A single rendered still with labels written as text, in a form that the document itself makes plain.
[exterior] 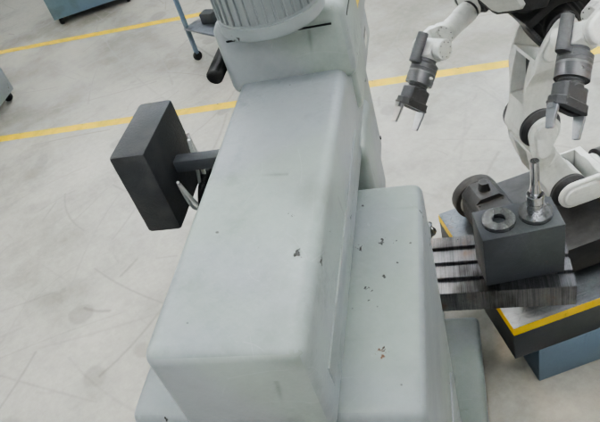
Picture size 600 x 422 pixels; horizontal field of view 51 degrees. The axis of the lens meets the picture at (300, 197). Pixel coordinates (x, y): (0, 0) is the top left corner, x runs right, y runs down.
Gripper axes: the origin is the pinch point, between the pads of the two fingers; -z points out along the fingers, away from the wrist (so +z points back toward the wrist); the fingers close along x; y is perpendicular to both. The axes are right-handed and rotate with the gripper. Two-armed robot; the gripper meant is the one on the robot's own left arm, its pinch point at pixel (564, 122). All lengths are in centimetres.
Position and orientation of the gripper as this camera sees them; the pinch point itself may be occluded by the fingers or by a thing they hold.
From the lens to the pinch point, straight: 172.3
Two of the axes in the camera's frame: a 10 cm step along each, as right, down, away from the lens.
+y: 5.1, 0.1, -8.6
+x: -8.4, -2.2, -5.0
